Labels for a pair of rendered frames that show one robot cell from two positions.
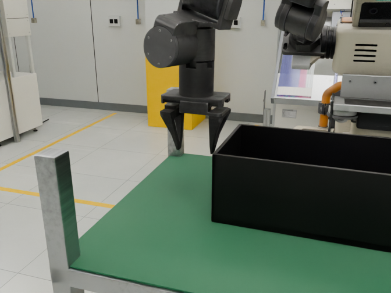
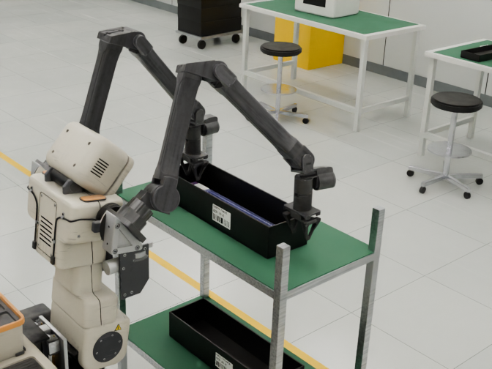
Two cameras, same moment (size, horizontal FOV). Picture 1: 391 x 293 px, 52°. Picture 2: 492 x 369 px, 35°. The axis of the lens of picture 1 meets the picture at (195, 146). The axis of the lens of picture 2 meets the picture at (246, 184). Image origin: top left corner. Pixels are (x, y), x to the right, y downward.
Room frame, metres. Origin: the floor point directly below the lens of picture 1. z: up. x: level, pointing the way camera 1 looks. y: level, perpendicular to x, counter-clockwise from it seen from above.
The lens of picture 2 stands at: (2.64, 0.95, 2.16)
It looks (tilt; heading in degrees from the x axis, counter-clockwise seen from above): 24 degrees down; 210
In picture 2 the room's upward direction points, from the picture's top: 2 degrees clockwise
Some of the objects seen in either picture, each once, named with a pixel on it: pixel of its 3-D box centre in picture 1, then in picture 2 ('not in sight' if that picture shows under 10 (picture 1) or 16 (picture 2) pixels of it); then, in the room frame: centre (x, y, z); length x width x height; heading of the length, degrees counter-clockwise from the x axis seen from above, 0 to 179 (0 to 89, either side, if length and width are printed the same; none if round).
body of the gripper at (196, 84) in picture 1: (196, 82); (302, 202); (0.65, 0.00, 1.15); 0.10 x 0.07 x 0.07; 71
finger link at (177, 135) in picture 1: (186, 124); (304, 225); (0.65, 0.02, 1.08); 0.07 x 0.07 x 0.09; 71
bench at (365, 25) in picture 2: not in sight; (325, 58); (-3.62, -1.92, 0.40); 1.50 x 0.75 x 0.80; 72
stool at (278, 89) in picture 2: not in sight; (279, 83); (-2.95, -2.01, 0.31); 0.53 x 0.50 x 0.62; 118
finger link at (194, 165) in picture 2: not in sight; (195, 167); (0.47, -0.52, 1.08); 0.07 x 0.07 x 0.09; 71
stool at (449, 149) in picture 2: not in sight; (448, 143); (-2.43, -0.41, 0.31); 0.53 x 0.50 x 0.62; 72
